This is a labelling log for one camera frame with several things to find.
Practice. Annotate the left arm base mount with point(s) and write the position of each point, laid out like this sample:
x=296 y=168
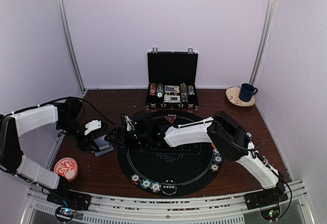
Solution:
x=68 y=208

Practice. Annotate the red chip row in case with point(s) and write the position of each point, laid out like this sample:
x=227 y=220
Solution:
x=153 y=88

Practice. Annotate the red black chips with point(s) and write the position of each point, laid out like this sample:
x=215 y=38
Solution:
x=214 y=168
x=136 y=179

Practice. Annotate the red triangle all-in marker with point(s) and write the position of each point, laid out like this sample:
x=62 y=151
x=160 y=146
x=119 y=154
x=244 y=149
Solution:
x=170 y=118

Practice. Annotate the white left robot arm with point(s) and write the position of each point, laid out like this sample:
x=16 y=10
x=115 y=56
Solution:
x=25 y=125

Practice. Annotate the front aluminium rail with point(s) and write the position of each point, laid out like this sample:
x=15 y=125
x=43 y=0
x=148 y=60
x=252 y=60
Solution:
x=213 y=209

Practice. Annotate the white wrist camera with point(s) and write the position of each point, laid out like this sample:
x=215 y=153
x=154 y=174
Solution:
x=92 y=126
x=127 y=122

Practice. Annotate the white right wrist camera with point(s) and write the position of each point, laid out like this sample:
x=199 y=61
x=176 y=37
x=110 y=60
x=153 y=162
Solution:
x=127 y=122

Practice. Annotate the green chip stack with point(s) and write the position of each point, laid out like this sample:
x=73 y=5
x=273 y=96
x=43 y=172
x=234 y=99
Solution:
x=249 y=135

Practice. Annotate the clear round dealer button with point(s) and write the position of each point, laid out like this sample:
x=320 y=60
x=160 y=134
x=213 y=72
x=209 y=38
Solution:
x=169 y=187

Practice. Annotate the right aluminium frame post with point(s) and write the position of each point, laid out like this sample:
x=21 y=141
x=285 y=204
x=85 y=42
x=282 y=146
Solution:
x=260 y=56

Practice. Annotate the multicolour chip row in case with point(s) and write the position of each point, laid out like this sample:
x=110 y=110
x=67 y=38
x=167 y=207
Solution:
x=183 y=93

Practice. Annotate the white blue chips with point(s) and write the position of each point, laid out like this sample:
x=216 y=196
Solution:
x=155 y=187
x=215 y=151

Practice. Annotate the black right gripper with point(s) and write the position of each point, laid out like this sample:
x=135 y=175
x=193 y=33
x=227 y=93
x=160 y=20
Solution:
x=117 y=131

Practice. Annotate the round black poker mat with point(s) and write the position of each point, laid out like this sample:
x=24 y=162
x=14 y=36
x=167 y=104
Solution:
x=187 y=165

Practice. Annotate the beige ceramic plate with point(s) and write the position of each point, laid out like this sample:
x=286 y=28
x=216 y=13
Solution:
x=232 y=95

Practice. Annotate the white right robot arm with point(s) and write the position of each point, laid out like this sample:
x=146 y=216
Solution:
x=231 y=140

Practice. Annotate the black poker chip case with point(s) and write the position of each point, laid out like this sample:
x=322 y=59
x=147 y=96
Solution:
x=172 y=68

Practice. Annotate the white card box in case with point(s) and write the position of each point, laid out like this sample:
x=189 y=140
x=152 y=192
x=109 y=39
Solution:
x=172 y=98

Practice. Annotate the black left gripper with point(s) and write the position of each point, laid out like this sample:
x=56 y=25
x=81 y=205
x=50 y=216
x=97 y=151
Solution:
x=83 y=143

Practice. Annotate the green chips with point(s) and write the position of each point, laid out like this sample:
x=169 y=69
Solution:
x=218 y=159
x=146 y=183

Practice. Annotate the purple green chip row in case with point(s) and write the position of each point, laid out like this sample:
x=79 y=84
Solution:
x=191 y=90

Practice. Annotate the dark blue mug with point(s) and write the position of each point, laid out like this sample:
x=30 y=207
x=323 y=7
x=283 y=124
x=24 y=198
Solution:
x=247 y=91

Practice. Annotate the red white round coaster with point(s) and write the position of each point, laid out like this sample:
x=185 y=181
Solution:
x=67 y=167

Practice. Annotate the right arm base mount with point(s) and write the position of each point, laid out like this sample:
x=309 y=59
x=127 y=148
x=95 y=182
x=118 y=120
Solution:
x=269 y=204

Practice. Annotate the blue playing card deck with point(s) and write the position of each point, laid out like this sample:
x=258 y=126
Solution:
x=103 y=145

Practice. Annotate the aluminium frame post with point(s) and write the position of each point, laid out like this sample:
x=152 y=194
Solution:
x=69 y=45
x=260 y=56

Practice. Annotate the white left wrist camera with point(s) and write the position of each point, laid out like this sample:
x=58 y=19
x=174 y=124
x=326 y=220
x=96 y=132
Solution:
x=92 y=126

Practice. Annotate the left aluminium frame post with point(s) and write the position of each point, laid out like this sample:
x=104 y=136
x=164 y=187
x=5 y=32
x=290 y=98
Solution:
x=69 y=45

